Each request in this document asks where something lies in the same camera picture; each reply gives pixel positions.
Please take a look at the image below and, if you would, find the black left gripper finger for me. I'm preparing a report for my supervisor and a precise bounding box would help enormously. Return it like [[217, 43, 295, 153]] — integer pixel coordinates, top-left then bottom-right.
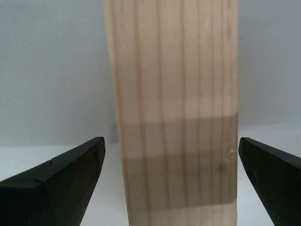
[[0, 137, 106, 226], [238, 137, 301, 226]]

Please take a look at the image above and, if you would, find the light wooden block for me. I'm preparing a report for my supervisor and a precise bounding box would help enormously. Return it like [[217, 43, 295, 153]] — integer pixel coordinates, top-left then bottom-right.
[[103, 0, 240, 226]]

